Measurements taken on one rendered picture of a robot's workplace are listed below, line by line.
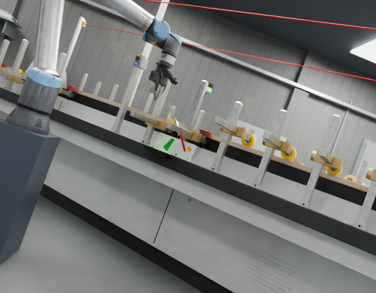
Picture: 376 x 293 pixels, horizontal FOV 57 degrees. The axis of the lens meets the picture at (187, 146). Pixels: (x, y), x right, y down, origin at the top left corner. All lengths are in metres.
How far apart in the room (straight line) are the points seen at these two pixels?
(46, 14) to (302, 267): 1.80
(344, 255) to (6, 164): 1.53
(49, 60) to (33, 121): 0.36
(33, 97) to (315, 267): 1.59
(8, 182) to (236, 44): 5.93
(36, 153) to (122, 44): 5.47
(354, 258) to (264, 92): 5.57
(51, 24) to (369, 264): 1.83
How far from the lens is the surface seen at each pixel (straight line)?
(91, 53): 6.99
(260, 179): 1.82
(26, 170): 1.65
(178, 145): 2.02
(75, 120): 2.54
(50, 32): 1.91
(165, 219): 2.28
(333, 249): 1.77
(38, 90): 1.69
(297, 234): 1.79
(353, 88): 7.82
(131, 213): 2.43
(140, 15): 1.85
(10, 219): 1.71
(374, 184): 1.75
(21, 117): 1.70
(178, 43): 2.03
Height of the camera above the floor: 0.78
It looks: level
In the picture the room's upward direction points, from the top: 20 degrees clockwise
